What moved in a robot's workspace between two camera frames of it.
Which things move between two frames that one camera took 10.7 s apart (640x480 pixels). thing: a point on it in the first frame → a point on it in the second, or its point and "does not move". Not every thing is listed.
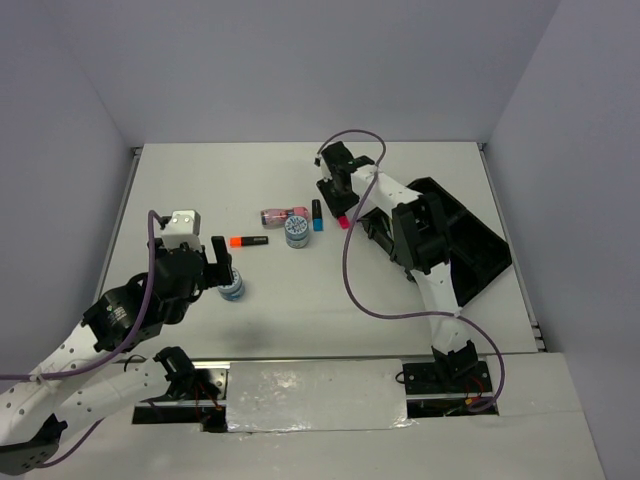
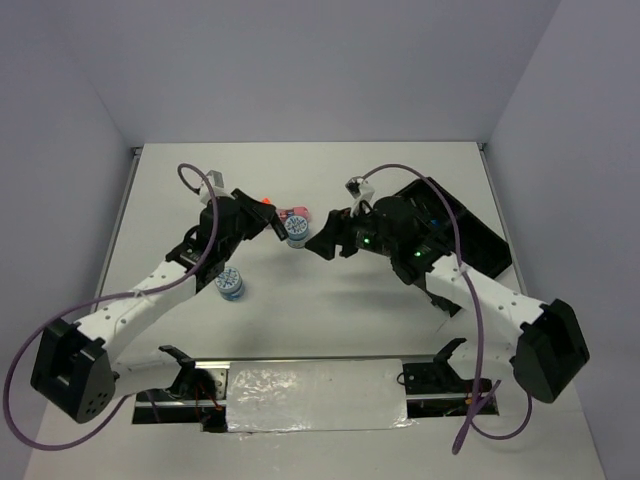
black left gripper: x=223 y=272 → x=258 y=213
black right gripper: x=335 y=204 → x=337 y=230
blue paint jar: x=296 y=232 does not move
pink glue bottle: x=273 y=217 does not move
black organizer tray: x=476 y=256 does not move
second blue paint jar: x=234 y=291 does not move
